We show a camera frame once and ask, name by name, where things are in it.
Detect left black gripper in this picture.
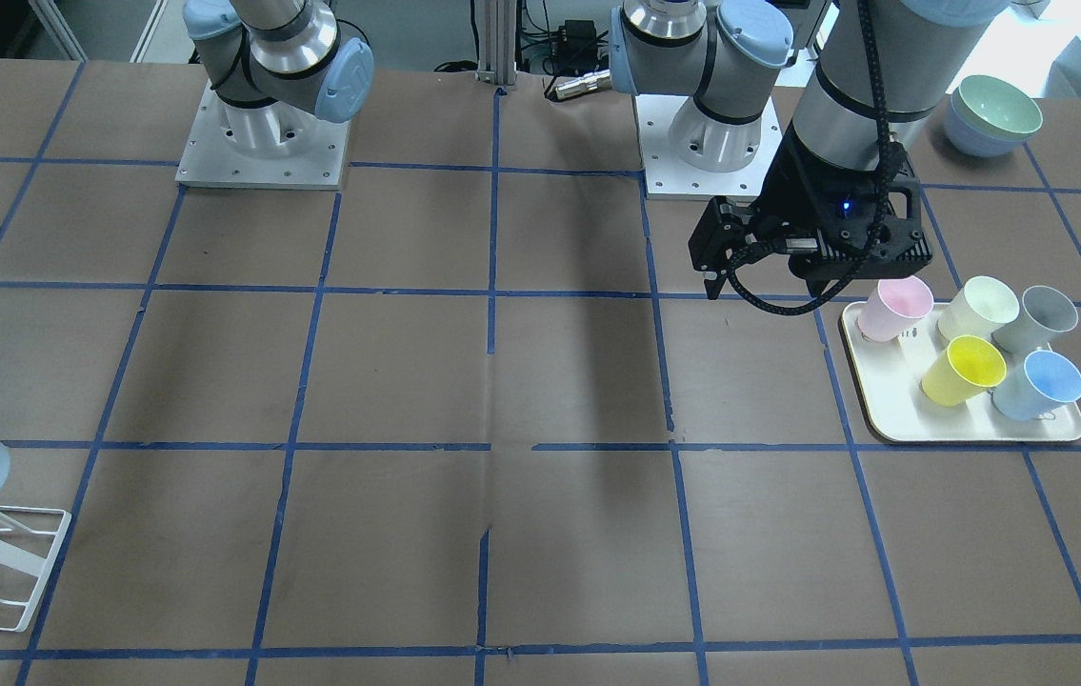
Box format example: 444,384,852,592
689,127,933,300

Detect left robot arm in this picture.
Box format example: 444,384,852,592
609,1,1007,315

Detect pink plastic cup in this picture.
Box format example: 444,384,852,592
857,275,935,342

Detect pale green plastic cup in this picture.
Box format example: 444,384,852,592
937,275,1022,340

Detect yellow plastic cup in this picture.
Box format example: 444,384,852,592
920,334,1009,407

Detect grey plastic cup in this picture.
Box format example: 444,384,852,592
992,285,1079,355

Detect cream plastic tray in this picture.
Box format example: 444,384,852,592
839,301,1081,443

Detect stacked green blue bowls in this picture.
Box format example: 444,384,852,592
944,73,1044,159

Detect black camera cable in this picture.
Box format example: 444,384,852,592
726,0,898,317

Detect aluminium frame post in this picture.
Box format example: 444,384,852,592
473,0,521,91

